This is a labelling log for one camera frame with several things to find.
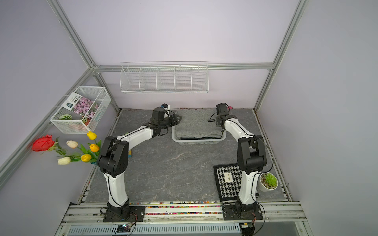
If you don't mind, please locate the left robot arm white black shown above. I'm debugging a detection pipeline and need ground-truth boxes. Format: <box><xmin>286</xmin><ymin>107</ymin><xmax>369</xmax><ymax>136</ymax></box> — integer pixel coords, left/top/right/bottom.
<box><xmin>97</xmin><ymin>104</ymin><xmax>182</xmax><ymax>219</ymax></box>

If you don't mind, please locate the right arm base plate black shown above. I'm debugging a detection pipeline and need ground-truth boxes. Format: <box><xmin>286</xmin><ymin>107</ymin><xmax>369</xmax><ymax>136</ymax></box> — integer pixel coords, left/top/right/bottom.
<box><xmin>221</xmin><ymin>203</ymin><xmax>263</xmax><ymax>221</ymax></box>

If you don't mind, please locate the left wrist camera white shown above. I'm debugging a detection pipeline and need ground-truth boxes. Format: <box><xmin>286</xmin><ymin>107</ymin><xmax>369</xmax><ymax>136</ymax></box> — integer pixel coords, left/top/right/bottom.
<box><xmin>161</xmin><ymin>103</ymin><xmax>171</xmax><ymax>110</ymax></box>

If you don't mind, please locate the small potted succulent white pot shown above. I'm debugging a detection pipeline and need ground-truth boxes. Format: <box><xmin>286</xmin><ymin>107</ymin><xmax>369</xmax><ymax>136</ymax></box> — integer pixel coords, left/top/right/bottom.
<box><xmin>258</xmin><ymin>172</ymin><xmax>278</xmax><ymax>192</ymax></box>

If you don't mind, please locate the white wire wall shelf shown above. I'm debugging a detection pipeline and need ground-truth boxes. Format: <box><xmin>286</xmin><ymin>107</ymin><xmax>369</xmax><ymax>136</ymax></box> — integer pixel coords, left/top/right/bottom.
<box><xmin>120</xmin><ymin>61</ymin><xmax>209</xmax><ymax>94</ymax></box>

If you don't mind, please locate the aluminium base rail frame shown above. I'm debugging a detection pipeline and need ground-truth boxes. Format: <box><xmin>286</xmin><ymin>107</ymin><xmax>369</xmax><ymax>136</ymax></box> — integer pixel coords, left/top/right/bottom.
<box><xmin>56</xmin><ymin>201</ymin><xmax>313</xmax><ymax>236</ymax></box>

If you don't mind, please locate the white wire side basket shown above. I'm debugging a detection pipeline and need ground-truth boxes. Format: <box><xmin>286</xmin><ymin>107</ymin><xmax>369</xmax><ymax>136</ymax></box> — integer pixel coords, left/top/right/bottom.
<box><xmin>50</xmin><ymin>86</ymin><xmax>111</xmax><ymax>134</ymax></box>

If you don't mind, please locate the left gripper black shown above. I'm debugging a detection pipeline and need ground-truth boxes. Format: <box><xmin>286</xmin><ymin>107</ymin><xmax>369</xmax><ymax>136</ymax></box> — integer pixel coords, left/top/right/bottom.
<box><xmin>159</xmin><ymin>113</ymin><xmax>183</xmax><ymax>129</ymax></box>

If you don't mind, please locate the grey scarf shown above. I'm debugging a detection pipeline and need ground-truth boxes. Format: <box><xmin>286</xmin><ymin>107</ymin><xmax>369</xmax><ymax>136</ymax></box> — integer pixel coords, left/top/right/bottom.
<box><xmin>175</xmin><ymin>109</ymin><xmax>224</xmax><ymax>140</ymax></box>

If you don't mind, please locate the red artificial rose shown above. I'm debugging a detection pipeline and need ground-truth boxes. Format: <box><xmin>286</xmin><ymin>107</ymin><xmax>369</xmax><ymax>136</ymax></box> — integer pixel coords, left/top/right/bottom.
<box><xmin>31</xmin><ymin>135</ymin><xmax>67</xmax><ymax>155</ymax></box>

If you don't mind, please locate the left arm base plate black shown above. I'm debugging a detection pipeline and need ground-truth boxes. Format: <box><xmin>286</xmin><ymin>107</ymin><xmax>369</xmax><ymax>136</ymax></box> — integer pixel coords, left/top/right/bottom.
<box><xmin>103</xmin><ymin>206</ymin><xmax>146</xmax><ymax>223</ymax></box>

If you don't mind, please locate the purple flower seed packet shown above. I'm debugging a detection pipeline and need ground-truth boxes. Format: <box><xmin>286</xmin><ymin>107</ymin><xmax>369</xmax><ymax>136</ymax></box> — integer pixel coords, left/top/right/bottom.
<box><xmin>62</xmin><ymin>92</ymin><xmax>99</xmax><ymax>119</ymax></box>

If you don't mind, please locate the white plastic perforated basket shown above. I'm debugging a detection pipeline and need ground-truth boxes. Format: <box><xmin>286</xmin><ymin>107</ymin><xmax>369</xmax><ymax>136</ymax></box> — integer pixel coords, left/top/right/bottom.
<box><xmin>172</xmin><ymin>110</ymin><xmax>227</xmax><ymax>145</ymax></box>

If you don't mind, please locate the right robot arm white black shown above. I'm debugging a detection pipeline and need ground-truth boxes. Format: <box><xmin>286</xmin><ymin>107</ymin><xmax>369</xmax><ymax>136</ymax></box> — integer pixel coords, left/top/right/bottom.
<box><xmin>215</xmin><ymin>103</ymin><xmax>267</xmax><ymax>214</ymax></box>

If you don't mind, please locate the tulip bouquet in teal vase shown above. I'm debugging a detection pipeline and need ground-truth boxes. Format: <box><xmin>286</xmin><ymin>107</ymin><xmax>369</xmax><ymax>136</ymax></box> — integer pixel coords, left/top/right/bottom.
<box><xmin>54</xmin><ymin>131</ymin><xmax>101</xmax><ymax>165</ymax></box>

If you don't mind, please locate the black white houndstooth scarf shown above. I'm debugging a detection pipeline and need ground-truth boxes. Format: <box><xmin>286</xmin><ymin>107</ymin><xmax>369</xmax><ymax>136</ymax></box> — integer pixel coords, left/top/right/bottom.
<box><xmin>213</xmin><ymin>163</ymin><xmax>242</xmax><ymax>202</ymax></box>

